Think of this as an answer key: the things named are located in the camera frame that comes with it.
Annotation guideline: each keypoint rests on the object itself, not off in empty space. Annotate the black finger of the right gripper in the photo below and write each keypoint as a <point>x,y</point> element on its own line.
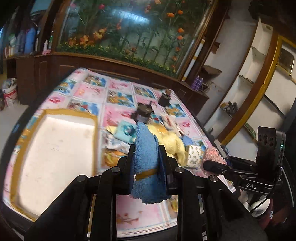
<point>216,168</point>

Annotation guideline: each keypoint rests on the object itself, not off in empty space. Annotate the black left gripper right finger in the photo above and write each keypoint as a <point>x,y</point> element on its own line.
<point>167,166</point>

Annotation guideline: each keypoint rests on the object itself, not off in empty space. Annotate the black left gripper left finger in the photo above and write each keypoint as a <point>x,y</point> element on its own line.
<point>125,178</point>

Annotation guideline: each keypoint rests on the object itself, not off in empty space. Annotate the pink fluffy cloth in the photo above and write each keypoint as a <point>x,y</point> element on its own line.
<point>211,154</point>

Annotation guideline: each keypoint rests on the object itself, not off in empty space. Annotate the yellow knitted cloth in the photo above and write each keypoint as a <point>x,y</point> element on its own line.
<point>115,148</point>

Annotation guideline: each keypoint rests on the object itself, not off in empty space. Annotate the blue terry towel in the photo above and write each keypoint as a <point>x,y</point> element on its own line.
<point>147,170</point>

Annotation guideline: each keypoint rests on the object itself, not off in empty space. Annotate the teal tissue pack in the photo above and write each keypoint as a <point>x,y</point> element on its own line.
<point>126,132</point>

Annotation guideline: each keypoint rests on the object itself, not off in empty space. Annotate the floral tissue pack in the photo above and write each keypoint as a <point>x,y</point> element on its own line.
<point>193,156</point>

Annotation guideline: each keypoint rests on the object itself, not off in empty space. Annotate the light blue small cloth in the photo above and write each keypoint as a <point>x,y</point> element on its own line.
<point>187,141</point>

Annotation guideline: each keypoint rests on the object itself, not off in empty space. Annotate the dark round jar near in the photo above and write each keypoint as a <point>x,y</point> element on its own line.
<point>143,112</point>

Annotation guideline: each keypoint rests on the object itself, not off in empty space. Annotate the dark round jar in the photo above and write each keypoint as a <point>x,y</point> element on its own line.
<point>143,112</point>
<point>165,98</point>

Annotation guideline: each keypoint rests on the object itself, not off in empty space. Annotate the dark round jar far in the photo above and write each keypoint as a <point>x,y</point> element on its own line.
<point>165,98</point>

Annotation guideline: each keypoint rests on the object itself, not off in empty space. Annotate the gold rimmed white tray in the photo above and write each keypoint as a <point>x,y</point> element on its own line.
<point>61,145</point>

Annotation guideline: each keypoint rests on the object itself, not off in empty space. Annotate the colourful patterned tablecloth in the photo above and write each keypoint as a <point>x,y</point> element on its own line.
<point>112,100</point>

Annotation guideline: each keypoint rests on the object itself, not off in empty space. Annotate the white corner shelf unit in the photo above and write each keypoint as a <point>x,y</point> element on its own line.
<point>262,93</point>

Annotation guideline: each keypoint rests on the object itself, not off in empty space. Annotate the purple bottles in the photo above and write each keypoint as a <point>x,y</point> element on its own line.
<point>197,83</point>

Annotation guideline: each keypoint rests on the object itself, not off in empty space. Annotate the aquarium with artificial plants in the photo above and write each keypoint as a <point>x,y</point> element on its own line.
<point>157,35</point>

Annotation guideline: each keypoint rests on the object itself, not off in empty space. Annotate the white plastic bucket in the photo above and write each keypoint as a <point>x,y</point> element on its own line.
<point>9,88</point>

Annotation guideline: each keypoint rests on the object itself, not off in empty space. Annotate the blue water jug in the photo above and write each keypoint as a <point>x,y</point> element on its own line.
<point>30,40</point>

